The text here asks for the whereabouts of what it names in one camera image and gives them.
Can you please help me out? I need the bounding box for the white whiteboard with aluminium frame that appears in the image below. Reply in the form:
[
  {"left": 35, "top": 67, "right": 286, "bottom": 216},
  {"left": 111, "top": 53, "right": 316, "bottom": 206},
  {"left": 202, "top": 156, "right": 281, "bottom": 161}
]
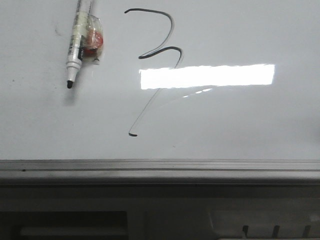
[{"left": 0, "top": 0, "right": 320, "bottom": 185}]

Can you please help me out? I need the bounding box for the white marker with taped pad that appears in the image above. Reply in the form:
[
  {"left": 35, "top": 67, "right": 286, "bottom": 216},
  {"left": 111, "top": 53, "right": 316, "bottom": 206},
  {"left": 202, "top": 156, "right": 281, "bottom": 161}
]
[{"left": 66, "top": 0, "right": 104, "bottom": 89}]

